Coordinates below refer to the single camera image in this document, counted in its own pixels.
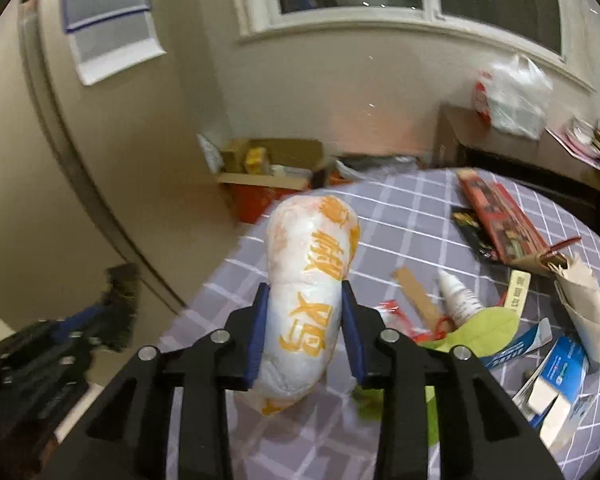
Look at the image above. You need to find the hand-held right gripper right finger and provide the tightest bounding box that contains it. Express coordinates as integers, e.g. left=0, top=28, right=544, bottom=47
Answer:
left=340, top=280, right=566, bottom=480

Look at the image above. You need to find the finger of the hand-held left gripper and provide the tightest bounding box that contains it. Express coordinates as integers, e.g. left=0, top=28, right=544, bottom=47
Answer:
left=55, top=264, right=142, bottom=353

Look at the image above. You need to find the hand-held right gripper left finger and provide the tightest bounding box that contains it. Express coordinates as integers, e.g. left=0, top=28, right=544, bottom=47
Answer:
left=55, top=282, right=272, bottom=480

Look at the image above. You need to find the white plastic bag orange print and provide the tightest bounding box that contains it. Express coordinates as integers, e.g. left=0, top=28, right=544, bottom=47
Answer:
left=260, top=195, right=362, bottom=417

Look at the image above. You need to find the white dropper bottle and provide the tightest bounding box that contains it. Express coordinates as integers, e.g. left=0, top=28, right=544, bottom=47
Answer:
left=437, top=270, right=483, bottom=333

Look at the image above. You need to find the red plastic wrapper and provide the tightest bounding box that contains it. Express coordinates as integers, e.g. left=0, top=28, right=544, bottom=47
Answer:
left=375, top=300, right=453, bottom=343

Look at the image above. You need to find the tan wooden stick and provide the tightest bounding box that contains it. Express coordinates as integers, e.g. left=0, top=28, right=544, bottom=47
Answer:
left=391, top=266, right=448, bottom=333

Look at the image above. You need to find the table with checkered cloth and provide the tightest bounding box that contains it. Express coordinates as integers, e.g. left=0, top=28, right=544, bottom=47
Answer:
left=160, top=167, right=600, bottom=480

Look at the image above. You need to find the red printed box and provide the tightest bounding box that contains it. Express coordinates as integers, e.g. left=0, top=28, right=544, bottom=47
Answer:
left=225, top=182, right=283, bottom=224

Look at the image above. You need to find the beige refrigerator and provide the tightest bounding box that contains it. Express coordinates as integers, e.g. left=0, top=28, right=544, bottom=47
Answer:
left=0, top=0, right=246, bottom=341

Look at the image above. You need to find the black snack packet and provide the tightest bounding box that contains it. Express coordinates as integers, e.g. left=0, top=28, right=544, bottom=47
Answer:
left=451, top=207, right=501, bottom=262

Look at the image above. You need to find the long blue white carton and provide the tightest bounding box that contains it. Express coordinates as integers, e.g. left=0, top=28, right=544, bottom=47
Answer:
left=480, top=319, right=553, bottom=371

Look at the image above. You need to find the pale yellow stick packet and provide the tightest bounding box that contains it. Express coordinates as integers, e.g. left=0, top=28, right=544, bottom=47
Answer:
left=500, top=269, right=532, bottom=311

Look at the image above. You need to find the open plain cardboard box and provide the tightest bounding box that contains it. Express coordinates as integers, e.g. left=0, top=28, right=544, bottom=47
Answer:
left=215, top=137, right=331, bottom=196

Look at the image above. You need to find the long red carton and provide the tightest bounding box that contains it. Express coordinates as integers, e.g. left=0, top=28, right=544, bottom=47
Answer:
left=455, top=169, right=551, bottom=265

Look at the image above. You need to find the brown paper bag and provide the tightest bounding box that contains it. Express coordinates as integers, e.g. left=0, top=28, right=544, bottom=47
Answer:
left=517, top=236, right=583, bottom=279

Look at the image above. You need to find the blue white medicine box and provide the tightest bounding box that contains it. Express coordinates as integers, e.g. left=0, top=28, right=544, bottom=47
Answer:
left=537, top=335, right=592, bottom=411

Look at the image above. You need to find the flattened white blue box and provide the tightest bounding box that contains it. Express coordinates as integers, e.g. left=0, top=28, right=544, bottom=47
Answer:
left=512, top=375, right=599, bottom=454

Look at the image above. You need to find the brown wooden side cabinet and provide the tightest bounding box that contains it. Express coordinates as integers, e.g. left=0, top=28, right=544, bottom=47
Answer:
left=432, top=104, right=600, bottom=213

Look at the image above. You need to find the crumpled beige paper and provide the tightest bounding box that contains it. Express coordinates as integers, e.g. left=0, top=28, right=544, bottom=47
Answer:
left=554, top=255, right=600, bottom=367

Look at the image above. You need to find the white red plastic bag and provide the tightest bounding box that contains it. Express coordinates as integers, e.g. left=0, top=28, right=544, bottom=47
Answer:
left=472, top=52, right=555, bottom=141

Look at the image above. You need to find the pink paper mat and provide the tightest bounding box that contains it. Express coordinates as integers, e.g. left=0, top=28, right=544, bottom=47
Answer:
left=545, top=117, right=600, bottom=176

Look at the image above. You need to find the white blue sheet on refrigerator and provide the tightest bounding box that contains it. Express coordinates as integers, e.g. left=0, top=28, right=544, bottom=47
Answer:
left=60, top=0, right=167, bottom=87

